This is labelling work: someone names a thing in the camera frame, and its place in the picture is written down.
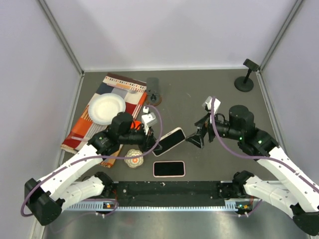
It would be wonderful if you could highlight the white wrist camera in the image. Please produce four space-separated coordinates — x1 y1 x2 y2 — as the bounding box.
141 106 158 133
202 96 221 114

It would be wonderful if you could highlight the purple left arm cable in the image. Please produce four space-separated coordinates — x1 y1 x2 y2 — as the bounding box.
20 106 165 220

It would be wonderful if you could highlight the aluminium frame rail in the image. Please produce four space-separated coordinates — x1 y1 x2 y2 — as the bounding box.
39 181 312 212

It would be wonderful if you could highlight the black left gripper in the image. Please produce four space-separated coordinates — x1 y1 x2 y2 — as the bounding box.
119 123 162 153

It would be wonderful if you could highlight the black round-base camera stand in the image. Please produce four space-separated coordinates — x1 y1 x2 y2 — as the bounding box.
234 59 260 92

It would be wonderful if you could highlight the white-cased smartphone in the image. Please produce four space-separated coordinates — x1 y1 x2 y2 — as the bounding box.
153 127 186 157

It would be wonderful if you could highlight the white round plate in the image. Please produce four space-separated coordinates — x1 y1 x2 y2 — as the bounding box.
88 93 126 125

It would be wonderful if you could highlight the grey phone stand wooden base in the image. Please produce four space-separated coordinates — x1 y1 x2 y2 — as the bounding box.
146 77 162 106

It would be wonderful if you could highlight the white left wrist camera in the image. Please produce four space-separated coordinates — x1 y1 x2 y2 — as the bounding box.
141 106 158 133

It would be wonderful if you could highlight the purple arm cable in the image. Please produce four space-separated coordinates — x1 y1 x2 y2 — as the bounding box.
20 106 165 220
210 97 319 217

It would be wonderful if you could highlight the pink-cased phone on table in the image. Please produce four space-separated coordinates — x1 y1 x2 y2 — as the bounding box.
153 161 185 177

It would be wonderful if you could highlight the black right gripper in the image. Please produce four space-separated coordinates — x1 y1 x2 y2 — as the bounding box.
185 111 242 148

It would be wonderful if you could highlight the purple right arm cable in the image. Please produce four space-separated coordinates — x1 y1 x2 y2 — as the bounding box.
210 97 319 217

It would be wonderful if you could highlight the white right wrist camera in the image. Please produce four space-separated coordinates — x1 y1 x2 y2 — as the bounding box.
202 96 221 114

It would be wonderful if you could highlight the orange plastic bowl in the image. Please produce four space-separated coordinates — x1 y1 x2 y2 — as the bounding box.
131 120 142 130

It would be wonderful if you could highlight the crocheted flower coaster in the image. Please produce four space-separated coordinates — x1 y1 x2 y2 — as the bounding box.
124 149 144 168

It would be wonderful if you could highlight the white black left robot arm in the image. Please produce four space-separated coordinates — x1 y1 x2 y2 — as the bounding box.
20 112 161 226

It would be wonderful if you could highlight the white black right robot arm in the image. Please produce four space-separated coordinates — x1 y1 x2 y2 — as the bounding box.
186 102 319 236

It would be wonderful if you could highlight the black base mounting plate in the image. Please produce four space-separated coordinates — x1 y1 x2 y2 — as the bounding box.
84 181 250 207

